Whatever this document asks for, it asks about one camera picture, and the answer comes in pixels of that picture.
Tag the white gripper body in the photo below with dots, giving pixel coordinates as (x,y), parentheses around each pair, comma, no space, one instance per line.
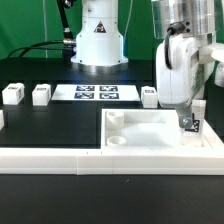
(178,86)

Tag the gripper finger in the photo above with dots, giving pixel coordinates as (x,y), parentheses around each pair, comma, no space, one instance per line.
(185,117)

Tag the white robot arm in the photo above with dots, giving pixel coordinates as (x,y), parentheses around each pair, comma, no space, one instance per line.
(99,45)

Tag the white sheet with fiducial tags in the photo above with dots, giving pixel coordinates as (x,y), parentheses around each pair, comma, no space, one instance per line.
(72,92)

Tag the white U-shaped obstacle fence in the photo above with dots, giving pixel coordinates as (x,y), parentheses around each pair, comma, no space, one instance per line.
(113,160)

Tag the white square table top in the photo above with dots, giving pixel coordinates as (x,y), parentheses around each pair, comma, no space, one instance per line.
(148,128)

